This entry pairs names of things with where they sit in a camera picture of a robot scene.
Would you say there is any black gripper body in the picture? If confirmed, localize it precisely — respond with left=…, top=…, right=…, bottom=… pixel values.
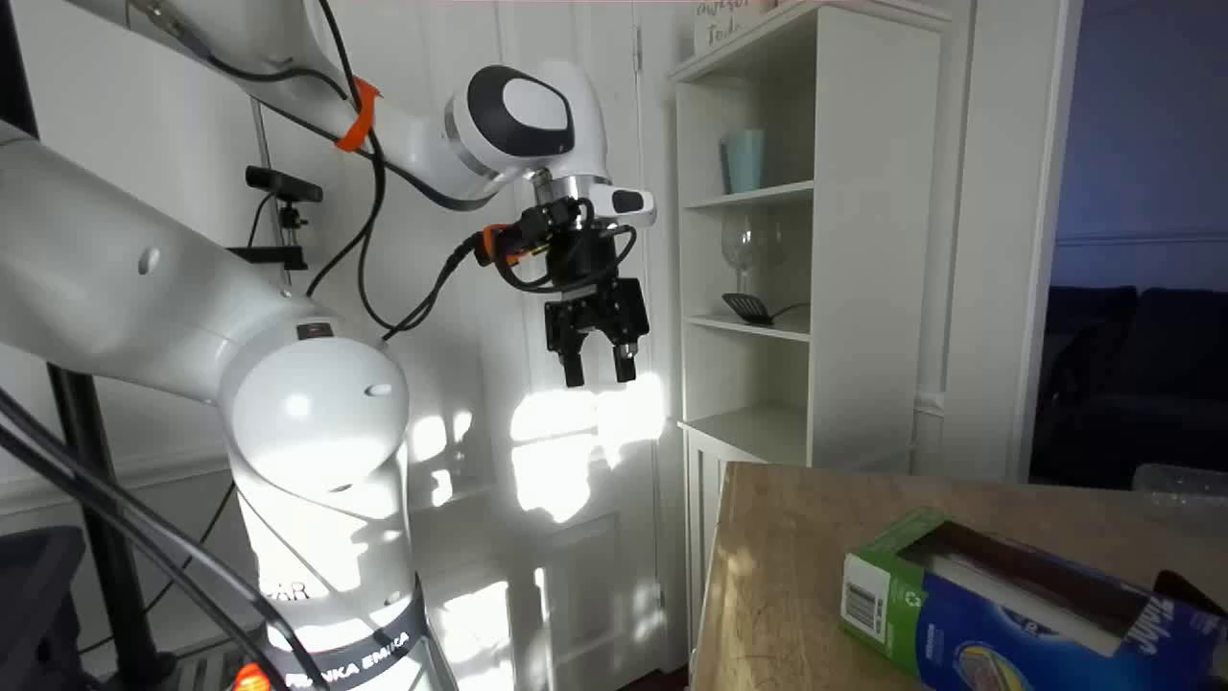
left=542, top=208, right=640, bottom=320

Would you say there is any teal plastic cup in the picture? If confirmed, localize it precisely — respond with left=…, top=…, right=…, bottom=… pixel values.
left=716, top=124, right=771, bottom=201

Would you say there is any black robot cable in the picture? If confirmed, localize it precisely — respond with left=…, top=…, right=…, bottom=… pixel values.
left=127, top=0, right=644, bottom=345

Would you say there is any white open shelf unit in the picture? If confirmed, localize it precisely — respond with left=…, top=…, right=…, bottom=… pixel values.
left=668, top=0, right=961, bottom=473

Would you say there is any clear plastic packet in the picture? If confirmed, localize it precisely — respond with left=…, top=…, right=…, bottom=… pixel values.
left=1127, top=460, right=1228, bottom=529

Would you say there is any black mounted camera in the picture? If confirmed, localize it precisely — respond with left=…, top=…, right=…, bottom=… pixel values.
left=243, top=160, right=326, bottom=236

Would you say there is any green blue Ziploc box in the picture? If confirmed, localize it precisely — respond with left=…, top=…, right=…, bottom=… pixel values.
left=838, top=506, right=1228, bottom=691

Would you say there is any black tripod stand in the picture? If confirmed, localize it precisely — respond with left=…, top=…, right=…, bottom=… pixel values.
left=0, top=236, right=315, bottom=691

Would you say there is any dark sofa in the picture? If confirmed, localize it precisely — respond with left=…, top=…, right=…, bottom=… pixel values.
left=1027, top=282, right=1228, bottom=492

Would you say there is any clear wine glass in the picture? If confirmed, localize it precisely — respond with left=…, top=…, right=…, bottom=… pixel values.
left=716, top=210, right=798, bottom=301

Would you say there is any white door frame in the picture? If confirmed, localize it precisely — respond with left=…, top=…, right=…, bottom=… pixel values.
left=1006, top=0, right=1087, bottom=485

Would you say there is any white panelled door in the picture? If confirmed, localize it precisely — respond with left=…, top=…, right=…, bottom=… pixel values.
left=676, top=428, right=777, bottom=676

